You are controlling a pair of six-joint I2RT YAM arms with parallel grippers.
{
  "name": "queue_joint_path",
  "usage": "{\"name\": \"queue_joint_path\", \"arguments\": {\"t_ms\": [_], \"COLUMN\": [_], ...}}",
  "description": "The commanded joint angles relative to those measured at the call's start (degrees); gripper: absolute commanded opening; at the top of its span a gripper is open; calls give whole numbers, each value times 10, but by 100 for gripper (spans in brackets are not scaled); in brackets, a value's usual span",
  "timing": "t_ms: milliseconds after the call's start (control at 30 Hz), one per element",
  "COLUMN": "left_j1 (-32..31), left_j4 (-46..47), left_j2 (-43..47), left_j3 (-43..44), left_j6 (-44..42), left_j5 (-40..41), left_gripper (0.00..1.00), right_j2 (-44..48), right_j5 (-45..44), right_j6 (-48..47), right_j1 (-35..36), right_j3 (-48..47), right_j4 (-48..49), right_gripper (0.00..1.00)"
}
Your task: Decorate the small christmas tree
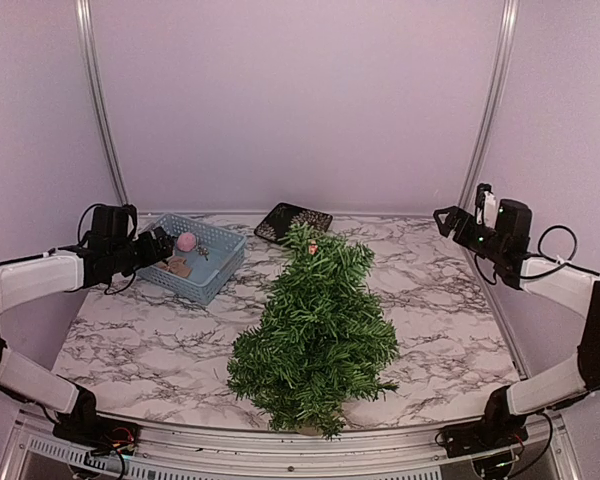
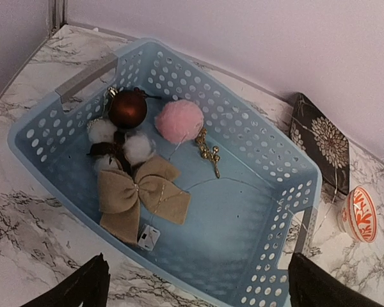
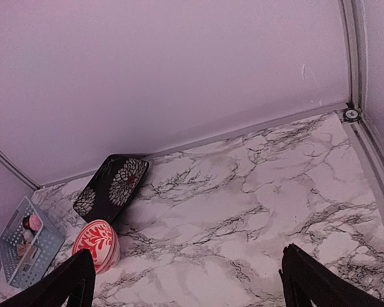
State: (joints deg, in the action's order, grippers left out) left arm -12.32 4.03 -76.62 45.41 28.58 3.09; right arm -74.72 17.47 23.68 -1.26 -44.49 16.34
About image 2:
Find pink fluffy pompom ornament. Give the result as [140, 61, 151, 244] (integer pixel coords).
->
[155, 99, 204, 144]

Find white battery box fairy lights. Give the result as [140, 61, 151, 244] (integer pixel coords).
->
[136, 111, 349, 252]

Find light blue perforated plastic basket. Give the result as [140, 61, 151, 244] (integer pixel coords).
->
[8, 38, 322, 306]

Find dark red bauble ornament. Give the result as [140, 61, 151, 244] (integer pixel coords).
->
[108, 87, 148, 129]

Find red white patterned bowl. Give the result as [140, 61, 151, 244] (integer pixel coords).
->
[337, 185, 378, 243]

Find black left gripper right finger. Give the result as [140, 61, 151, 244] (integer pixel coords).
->
[288, 253, 381, 307]

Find beige burlap bow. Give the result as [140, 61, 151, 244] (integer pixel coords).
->
[98, 155, 191, 244]

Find gold berry sprig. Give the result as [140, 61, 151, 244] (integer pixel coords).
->
[195, 127, 220, 178]

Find left aluminium corner post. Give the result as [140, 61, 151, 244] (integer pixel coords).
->
[47, 0, 67, 35]

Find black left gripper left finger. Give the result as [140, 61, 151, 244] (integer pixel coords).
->
[22, 253, 111, 307]

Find white cotton boll sprig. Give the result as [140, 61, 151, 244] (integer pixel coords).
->
[86, 118, 156, 175]

